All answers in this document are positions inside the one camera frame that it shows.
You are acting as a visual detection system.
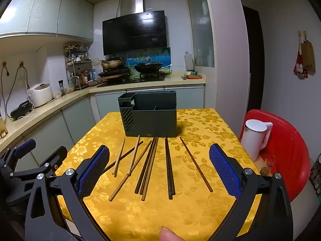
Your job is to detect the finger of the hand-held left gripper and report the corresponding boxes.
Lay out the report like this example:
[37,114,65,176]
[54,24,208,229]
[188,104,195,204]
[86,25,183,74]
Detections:
[9,146,68,181]
[0,139,37,175]

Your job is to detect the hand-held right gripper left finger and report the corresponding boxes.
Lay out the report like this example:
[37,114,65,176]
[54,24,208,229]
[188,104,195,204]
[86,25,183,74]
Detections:
[24,144,111,241]

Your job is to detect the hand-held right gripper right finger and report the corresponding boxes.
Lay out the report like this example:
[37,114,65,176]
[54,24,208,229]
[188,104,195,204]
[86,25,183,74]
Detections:
[209,143,294,241]

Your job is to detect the brown wooden chopstick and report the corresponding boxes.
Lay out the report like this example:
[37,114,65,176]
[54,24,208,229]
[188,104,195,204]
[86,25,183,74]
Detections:
[108,140,153,202]
[179,137,213,193]
[141,137,159,202]

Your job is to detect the light bamboo chopstick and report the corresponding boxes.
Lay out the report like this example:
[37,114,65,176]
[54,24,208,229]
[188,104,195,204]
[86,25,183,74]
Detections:
[127,135,140,176]
[113,139,126,177]

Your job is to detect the dark wooden chopstick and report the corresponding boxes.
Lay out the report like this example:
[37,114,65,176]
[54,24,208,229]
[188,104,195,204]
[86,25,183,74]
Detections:
[139,137,158,196]
[102,141,144,172]
[166,138,175,196]
[134,137,156,194]
[164,138,173,200]

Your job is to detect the dark green utensil holder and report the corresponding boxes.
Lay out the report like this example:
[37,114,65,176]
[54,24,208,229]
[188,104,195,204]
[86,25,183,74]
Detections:
[118,90,177,138]

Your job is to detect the person's right hand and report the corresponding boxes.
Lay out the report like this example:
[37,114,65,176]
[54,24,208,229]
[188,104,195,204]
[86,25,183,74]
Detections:
[159,226,187,241]

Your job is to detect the black countertop appliance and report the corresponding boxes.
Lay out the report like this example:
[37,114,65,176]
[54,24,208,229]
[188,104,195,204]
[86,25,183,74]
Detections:
[9,100,33,121]

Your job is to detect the white kettle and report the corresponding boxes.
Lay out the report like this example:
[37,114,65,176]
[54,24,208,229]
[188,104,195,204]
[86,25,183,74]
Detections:
[241,119,274,162]

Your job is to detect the clear glass cup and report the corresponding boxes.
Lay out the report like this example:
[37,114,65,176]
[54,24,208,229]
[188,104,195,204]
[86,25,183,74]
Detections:
[261,154,276,176]

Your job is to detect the white rice cooker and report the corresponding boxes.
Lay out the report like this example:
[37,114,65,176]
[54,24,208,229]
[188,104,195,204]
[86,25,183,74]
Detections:
[27,83,54,107]

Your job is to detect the red plastic stool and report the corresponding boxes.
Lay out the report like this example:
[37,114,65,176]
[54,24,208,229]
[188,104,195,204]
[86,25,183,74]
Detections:
[239,109,311,202]

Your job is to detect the yellow floral tablecloth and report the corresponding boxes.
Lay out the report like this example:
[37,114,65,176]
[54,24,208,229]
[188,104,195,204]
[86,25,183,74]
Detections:
[54,108,262,241]

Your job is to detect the clear plastic oil jug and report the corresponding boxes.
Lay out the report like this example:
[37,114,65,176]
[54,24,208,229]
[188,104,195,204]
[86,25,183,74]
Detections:
[91,64,103,81]

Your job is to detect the metal spice rack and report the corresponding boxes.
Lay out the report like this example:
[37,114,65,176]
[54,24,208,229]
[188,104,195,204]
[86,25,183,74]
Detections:
[64,45,93,90]

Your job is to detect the black gas hob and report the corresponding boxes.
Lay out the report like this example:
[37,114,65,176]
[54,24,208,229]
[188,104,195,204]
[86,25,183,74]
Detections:
[97,77,166,88]

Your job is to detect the golden pan with lid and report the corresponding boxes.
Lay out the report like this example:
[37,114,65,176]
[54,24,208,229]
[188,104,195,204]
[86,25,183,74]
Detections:
[100,56,126,70]

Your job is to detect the black wok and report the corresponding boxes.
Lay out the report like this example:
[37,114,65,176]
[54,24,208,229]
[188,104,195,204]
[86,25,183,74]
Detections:
[134,61,163,74]

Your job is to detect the dark door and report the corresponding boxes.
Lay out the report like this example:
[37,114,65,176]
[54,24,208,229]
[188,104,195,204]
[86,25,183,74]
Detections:
[242,5,265,111]

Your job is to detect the yellow hanging bag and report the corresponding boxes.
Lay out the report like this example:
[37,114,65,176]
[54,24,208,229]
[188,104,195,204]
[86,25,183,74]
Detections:
[300,40,315,71]

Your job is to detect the frosted glass door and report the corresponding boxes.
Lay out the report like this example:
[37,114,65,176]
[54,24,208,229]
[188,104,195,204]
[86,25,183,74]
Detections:
[187,0,215,68]

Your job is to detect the black range hood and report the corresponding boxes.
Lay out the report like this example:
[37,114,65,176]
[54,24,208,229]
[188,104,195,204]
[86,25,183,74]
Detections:
[102,0,168,56]

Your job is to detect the pale green wall cabinets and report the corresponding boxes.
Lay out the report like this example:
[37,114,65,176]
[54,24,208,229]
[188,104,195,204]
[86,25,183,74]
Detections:
[0,0,94,43]

